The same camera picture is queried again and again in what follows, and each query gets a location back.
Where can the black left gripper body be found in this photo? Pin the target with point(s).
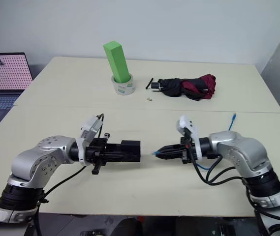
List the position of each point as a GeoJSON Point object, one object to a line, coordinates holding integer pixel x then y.
{"type": "Point", "coordinates": [96, 150]}

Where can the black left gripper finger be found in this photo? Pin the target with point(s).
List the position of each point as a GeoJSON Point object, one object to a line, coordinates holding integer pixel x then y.
{"type": "Point", "coordinates": [117, 156]}
{"type": "Point", "coordinates": [114, 148]}

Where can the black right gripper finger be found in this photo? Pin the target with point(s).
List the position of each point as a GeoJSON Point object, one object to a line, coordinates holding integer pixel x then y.
{"type": "Point", "coordinates": [173, 155]}
{"type": "Point", "coordinates": [171, 148]}

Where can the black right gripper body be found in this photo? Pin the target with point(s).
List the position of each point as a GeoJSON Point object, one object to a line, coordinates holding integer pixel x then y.
{"type": "Point", "coordinates": [187, 150]}

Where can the small black box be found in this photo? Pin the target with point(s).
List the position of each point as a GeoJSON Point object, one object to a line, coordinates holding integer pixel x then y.
{"type": "Point", "coordinates": [131, 148]}

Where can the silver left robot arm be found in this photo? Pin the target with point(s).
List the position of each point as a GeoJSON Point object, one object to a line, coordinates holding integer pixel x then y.
{"type": "Point", "coordinates": [31, 159]}

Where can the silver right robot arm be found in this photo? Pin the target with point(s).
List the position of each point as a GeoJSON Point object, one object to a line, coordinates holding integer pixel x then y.
{"type": "Point", "coordinates": [240, 150]}

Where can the clear packing tape roll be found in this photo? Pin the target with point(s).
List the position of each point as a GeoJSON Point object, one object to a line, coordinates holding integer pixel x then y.
{"type": "Point", "coordinates": [125, 87]}

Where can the black and red folded umbrella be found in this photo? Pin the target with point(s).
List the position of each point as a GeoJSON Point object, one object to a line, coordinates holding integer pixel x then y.
{"type": "Point", "coordinates": [194, 86]}

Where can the dark rounded shape under table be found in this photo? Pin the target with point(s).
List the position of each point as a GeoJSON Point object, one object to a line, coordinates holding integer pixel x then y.
{"type": "Point", "coordinates": [126, 226]}

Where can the green foam block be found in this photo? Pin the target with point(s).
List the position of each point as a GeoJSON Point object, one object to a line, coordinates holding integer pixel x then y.
{"type": "Point", "coordinates": [116, 61]}

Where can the open laptop computer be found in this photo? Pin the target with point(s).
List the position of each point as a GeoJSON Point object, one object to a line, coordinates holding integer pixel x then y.
{"type": "Point", "coordinates": [4, 71]}

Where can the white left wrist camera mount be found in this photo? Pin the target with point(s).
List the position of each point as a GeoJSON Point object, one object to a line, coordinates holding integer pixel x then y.
{"type": "Point", "coordinates": [88, 127]}

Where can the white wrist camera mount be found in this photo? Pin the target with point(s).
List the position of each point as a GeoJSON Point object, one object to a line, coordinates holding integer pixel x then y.
{"type": "Point", "coordinates": [88, 127]}
{"type": "Point", "coordinates": [189, 124]}

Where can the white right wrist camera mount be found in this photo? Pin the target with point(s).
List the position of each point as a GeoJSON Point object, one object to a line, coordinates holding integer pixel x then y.
{"type": "Point", "coordinates": [189, 124]}

